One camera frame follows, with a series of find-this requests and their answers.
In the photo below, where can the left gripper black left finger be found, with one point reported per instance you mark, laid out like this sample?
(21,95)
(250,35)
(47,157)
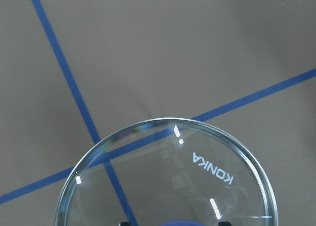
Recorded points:
(125,224)

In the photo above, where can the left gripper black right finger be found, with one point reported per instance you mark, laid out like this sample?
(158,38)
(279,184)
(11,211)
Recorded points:
(223,224)

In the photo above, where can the glass pot lid blue knob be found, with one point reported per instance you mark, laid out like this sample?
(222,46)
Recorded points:
(167,172)

